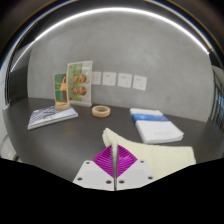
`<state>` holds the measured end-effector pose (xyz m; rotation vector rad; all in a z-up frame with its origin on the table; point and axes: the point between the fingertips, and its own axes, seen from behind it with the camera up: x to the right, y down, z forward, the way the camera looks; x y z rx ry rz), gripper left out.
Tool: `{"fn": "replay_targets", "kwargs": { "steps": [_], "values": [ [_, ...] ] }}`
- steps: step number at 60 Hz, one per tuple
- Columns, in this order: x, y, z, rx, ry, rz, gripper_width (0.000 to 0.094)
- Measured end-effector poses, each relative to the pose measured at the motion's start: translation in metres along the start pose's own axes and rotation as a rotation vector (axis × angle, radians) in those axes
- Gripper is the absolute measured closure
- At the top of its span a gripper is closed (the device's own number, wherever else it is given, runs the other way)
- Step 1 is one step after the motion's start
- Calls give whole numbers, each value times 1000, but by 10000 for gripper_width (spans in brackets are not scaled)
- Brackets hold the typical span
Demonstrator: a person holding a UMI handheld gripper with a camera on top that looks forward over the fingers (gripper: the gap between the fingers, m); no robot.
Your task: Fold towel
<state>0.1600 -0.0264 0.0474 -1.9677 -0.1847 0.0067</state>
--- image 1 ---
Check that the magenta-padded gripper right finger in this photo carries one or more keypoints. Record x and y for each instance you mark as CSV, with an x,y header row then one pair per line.
x,y
138,173

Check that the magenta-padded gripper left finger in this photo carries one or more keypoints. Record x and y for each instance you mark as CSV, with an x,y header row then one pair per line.
x,y
89,175

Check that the cream terry towel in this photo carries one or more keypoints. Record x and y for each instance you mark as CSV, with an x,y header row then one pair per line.
x,y
160,156

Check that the white book with blue band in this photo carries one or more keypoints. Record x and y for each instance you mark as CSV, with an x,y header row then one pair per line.
x,y
156,128

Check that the beige tape roll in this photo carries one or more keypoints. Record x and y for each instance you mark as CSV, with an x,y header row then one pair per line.
x,y
95,112

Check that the grey-blue printed magazine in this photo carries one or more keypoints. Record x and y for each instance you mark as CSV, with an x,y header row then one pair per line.
x,y
50,117

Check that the small sign on wooden base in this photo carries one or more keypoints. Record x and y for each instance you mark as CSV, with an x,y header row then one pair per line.
x,y
60,88

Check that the large acrylic sign stand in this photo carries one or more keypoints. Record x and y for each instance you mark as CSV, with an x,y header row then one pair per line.
x,y
80,83

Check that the dark-framed glass partition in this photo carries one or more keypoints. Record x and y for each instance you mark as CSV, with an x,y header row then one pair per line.
x,y
217,100

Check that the curved ceiling light strip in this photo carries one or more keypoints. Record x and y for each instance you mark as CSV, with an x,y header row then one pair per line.
x,y
113,9

